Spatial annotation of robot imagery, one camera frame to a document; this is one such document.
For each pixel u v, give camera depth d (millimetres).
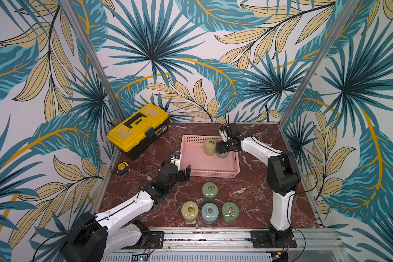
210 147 967
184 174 745
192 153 1021
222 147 902
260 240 731
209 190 799
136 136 902
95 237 394
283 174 532
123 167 925
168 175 603
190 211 732
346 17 709
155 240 732
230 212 732
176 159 690
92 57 830
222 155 1008
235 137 746
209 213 732
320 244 742
